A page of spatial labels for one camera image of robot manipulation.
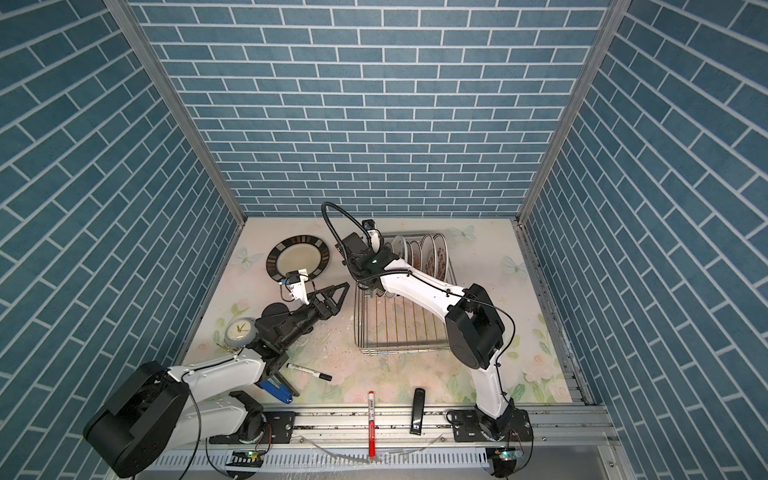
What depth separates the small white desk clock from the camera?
862 mm

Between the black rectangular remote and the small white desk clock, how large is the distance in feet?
1.67

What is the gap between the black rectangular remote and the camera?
72 centimetres
